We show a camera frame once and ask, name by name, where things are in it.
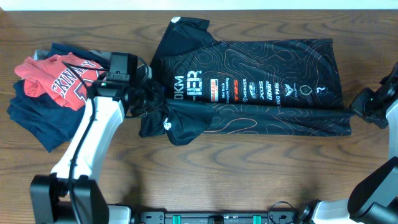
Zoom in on black printed cycling jersey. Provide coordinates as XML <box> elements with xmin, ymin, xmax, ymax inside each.
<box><xmin>139</xmin><ymin>17</ymin><xmax>351</xmax><ymax>146</ymax></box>

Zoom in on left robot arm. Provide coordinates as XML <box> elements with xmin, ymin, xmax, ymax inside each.
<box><xmin>30</xmin><ymin>80</ymin><xmax>165</xmax><ymax>223</ymax></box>

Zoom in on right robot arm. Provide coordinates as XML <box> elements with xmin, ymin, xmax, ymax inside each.
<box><xmin>294</xmin><ymin>64</ymin><xmax>397</xmax><ymax>224</ymax></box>

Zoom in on red folded t-shirt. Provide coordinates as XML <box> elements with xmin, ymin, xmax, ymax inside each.
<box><xmin>14</xmin><ymin>53</ymin><xmax>102</xmax><ymax>111</ymax></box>

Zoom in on navy folded shirt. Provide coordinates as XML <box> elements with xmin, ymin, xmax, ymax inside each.
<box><xmin>7</xmin><ymin>43</ymin><xmax>109</xmax><ymax>152</ymax></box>

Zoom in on grey folded shirt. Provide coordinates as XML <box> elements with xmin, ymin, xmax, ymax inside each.
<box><xmin>32</xmin><ymin>50</ymin><xmax>111</xmax><ymax>63</ymax></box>

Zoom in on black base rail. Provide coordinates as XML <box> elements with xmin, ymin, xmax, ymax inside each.
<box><xmin>129</xmin><ymin>202</ymin><xmax>303</xmax><ymax>224</ymax></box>

